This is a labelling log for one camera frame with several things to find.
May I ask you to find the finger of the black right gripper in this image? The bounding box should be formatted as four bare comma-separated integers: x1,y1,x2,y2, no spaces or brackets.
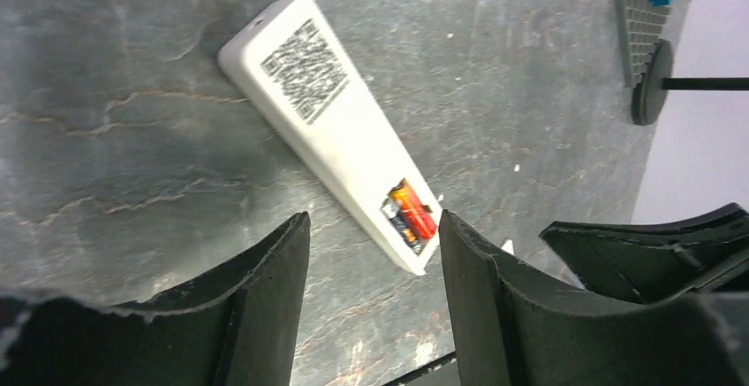
541,203,748,304

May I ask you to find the white remote control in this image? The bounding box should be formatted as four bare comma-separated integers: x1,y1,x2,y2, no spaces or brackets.
218,0,442,276

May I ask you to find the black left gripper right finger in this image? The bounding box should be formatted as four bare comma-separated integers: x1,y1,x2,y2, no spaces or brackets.
439,211,748,385

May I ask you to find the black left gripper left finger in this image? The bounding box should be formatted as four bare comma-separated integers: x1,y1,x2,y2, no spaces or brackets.
1,212,310,385

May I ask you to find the white battery cover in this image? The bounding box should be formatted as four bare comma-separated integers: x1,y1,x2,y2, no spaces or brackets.
500,239,514,254

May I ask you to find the grey lego baseplate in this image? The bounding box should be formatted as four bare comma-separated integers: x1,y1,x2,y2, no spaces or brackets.
615,0,671,88

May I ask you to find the red orange battery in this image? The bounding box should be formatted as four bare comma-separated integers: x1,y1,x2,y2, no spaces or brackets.
389,178,437,240

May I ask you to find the black blue battery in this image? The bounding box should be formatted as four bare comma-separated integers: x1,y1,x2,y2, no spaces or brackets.
381,198,423,254

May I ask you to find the black microphone stand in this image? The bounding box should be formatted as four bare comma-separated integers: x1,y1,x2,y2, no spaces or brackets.
631,40,748,126

